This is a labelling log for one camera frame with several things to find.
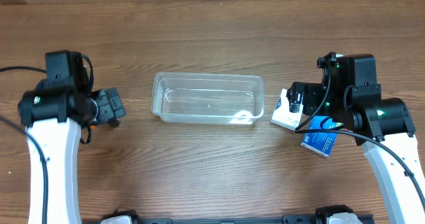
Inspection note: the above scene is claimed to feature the clear plastic container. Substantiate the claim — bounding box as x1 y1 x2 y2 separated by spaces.
151 72 264 125

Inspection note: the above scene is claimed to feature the white Hansaplast plaster box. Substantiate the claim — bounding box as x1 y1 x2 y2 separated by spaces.
270 88 302 131

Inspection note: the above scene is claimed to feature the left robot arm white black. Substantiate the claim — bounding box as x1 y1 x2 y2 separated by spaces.
18 51 126 223

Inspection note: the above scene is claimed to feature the blue medicine box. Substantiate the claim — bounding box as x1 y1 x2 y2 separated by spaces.
301 116 341 157

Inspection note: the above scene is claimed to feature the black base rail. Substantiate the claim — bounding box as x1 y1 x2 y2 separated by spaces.
141 214 322 224

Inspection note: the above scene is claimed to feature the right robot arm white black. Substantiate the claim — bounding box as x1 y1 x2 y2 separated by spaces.
286 52 424 223

